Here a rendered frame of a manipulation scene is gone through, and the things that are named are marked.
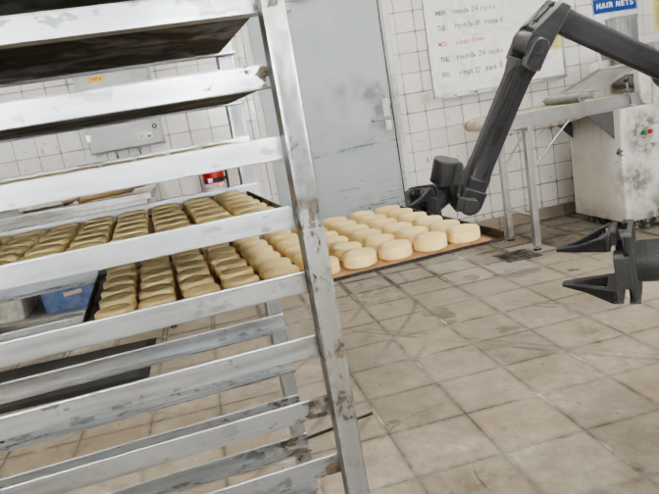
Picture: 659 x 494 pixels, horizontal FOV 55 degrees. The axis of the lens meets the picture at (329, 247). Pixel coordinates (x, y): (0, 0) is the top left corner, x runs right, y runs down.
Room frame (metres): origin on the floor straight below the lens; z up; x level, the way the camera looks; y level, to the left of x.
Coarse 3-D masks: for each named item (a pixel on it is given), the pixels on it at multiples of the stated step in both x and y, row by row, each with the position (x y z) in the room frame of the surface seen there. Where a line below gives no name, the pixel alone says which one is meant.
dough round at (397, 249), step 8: (392, 240) 0.93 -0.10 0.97; (400, 240) 0.92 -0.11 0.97; (408, 240) 0.91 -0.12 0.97; (384, 248) 0.89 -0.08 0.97; (392, 248) 0.88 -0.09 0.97; (400, 248) 0.88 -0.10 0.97; (408, 248) 0.89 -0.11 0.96; (384, 256) 0.89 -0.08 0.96; (392, 256) 0.88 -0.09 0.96; (400, 256) 0.88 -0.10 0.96; (408, 256) 0.89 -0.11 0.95
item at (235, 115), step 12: (216, 60) 1.25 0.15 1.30; (228, 60) 1.23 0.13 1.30; (228, 108) 1.22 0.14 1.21; (240, 108) 1.23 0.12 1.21; (228, 120) 1.23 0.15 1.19; (240, 120) 1.23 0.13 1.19; (240, 132) 1.23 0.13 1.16; (240, 168) 1.22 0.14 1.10; (252, 168) 1.23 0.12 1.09; (240, 180) 1.24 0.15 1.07; (252, 180) 1.23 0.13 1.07; (276, 300) 1.23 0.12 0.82; (276, 312) 1.23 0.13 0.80; (276, 336) 1.22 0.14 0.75; (288, 384) 1.23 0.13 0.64; (300, 432) 1.23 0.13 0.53; (300, 456) 1.22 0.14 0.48; (312, 492) 1.23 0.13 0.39
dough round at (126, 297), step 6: (114, 294) 0.89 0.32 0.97; (120, 294) 0.88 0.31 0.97; (126, 294) 0.87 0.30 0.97; (132, 294) 0.87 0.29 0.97; (102, 300) 0.86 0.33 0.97; (108, 300) 0.86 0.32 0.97; (114, 300) 0.85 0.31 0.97; (120, 300) 0.85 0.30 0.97; (126, 300) 0.85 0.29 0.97; (132, 300) 0.86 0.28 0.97; (102, 306) 0.85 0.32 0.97; (108, 306) 0.84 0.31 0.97
